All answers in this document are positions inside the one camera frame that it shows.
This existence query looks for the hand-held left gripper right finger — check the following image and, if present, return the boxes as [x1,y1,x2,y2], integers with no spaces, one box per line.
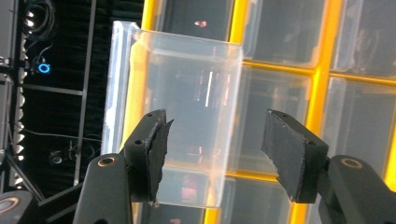
[261,108,330,203]

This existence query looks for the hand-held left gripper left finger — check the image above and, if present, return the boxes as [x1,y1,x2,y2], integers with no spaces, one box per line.
[123,108,175,208]

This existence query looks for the clear plastic drawer bin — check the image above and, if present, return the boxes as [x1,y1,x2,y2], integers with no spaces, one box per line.
[101,20,245,209]

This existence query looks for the yellow organizer case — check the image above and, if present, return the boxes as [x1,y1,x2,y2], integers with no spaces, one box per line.
[124,0,396,224]

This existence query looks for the set of clear drawers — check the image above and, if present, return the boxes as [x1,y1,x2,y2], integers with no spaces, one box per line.
[152,0,396,224]

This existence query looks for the thin metal pole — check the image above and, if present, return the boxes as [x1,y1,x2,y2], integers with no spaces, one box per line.
[73,0,98,187]

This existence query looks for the strip of white lights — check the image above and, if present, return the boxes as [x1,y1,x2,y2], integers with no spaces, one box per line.
[13,8,35,189]

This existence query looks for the small camera on stand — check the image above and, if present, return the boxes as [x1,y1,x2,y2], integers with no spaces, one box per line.
[48,141,78,166]

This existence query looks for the blue ring light device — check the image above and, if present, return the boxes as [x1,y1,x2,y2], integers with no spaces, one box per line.
[35,61,52,76]

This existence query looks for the coiled black cables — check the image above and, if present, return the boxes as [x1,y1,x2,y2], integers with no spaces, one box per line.
[21,0,58,41]

